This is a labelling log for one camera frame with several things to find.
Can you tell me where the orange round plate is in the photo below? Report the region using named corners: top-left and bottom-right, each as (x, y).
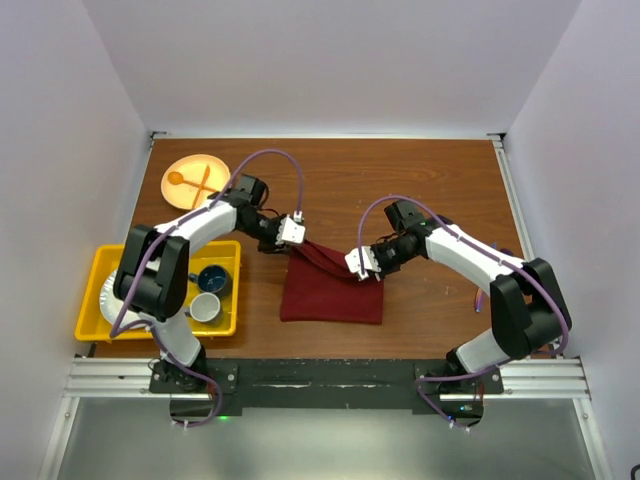
top-left (160, 154), bottom-right (231, 211)

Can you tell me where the orange plastic fork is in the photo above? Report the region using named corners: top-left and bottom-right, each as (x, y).
top-left (192, 165), bottom-right (211, 210)

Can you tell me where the orange plastic spoon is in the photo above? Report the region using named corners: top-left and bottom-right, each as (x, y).
top-left (167, 171), bottom-right (217, 193)

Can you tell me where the yellow plastic bin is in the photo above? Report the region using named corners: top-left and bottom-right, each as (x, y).
top-left (75, 240), bottom-right (241, 342)

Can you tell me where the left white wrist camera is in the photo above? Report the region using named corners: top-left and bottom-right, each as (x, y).
top-left (276, 211), bottom-right (306, 245)

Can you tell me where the grey white mug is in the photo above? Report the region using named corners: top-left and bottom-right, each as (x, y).
top-left (184, 292), bottom-right (222, 324)

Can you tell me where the dark blue mug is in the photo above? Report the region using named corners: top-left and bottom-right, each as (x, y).
top-left (188, 264), bottom-right (232, 297)

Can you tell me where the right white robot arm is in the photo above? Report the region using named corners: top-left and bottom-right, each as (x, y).
top-left (347, 195), bottom-right (572, 393)

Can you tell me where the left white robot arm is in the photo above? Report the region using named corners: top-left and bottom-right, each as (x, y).
top-left (110, 174), bottom-right (305, 392)

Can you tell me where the white paper plate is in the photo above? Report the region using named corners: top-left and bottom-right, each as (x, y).
top-left (99, 270), bottom-right (148, 331)

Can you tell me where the dark red cloth napkin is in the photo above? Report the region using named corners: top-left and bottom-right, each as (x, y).
top-left (279, 241), bottom-right (384, 325)

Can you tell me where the purple cable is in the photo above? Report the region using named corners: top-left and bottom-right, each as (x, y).
top-left (108, 149), bottom-right (306, 429)
top-left (357, 195), bottom-right (572, 430)

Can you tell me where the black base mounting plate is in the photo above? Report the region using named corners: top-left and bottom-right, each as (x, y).
top-left (149, 358), bottom-right (504, 421)

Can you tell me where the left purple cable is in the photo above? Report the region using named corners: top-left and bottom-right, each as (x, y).
top-left (108, 149), bottom-right (306, 429)

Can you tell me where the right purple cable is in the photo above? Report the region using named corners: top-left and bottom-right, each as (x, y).
top-left (357, 195), bottom-right (572, 430)

